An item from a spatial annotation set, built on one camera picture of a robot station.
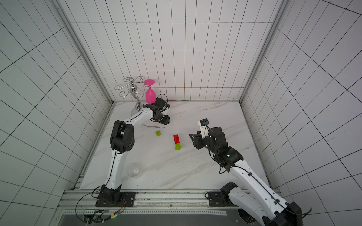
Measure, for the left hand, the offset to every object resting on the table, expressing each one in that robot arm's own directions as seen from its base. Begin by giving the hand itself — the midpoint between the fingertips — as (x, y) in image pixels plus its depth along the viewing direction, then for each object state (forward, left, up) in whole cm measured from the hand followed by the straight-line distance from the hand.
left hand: (164, 122), depth 102 cm
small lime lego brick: (-9, +3, -1) cm, 10 cm away
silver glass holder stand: (+12, +18, +23) cm, 32 cm away
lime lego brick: (-22, -11, +6) cm, 26 cm away
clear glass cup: (-34, +15, -1) cm, 37 cm away
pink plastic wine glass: (+14, +10, +15) cm, 23 cm away
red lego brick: (-17, -10, +6) cm, 21 cm away
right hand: (-19, -20, +18) cm, 33 cm away
